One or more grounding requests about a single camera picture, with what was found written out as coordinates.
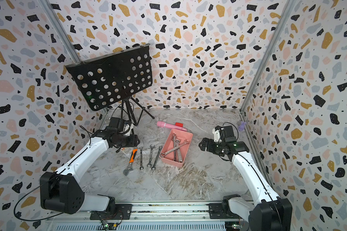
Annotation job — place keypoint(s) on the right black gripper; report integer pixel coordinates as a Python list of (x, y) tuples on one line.
[(208, 148)]

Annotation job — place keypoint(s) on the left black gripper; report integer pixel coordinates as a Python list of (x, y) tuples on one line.
[(133, 141)]

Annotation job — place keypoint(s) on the small silver combination wrench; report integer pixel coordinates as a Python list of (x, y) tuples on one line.
[(150, 156)]

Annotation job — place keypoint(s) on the orange handled adjustable wrench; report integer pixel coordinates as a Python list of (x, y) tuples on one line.
[(131, 161)]

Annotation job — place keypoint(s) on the silver end wrench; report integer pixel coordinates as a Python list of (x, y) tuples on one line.
[(141, 159)]

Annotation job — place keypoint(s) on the medium silver combination wrench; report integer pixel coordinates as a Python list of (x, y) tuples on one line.
[(156, 159)]

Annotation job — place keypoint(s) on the silver adjustable wrench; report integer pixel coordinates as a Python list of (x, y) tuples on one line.
[(177, 152)]

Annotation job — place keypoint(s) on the large silver combination wrench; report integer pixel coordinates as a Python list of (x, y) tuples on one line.
[(185, 142)]

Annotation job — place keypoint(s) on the pink plastic storage box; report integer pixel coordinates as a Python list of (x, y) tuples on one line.
[(180, 135)]

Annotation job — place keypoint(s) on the long silver combination wrench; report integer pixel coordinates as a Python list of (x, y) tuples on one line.
[(174, 143)]

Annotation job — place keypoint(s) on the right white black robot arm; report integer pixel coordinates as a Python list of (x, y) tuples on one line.
[(268, 211)]

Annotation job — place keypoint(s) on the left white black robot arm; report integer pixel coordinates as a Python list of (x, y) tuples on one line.
[(60, 191)]

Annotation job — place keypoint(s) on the pink cylindrical flashlight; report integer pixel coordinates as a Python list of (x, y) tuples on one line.
[(162, 124)]

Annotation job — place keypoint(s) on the black perforated music stand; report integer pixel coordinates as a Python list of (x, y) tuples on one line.
[(113, 78)]

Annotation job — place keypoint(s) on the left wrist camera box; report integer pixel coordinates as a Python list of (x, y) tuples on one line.
[(120, 126)]

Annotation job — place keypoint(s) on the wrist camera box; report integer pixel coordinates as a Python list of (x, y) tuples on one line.
[(224, 134), (120, 126)]

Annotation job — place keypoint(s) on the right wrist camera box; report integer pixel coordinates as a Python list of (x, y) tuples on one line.
[(224, 134)]

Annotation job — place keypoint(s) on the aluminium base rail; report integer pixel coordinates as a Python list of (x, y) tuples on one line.
[(154, 216)]

